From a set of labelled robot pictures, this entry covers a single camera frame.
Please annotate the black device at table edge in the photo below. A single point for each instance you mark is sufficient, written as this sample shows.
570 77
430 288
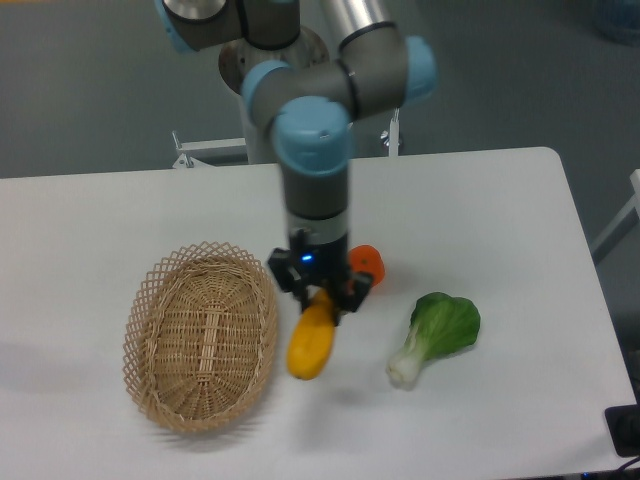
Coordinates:
623 426

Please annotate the green bok choy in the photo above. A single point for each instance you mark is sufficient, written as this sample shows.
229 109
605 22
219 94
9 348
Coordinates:
440 325

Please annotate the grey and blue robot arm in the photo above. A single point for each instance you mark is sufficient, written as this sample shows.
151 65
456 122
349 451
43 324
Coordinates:
303 112

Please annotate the oval wicker basket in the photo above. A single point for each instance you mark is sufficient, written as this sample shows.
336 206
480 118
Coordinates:
201 337

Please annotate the white metal base frame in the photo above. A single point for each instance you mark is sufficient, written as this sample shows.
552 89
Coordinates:
234 151

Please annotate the white frame at right edge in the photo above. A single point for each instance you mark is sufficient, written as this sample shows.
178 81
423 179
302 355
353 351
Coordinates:
619 226

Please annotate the yellow mango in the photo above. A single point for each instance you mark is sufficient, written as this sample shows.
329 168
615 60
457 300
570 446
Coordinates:
311 342

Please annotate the orange tangerine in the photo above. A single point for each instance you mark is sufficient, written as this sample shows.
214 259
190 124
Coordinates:
367 259

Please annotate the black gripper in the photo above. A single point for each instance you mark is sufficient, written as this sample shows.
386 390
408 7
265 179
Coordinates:
323 265

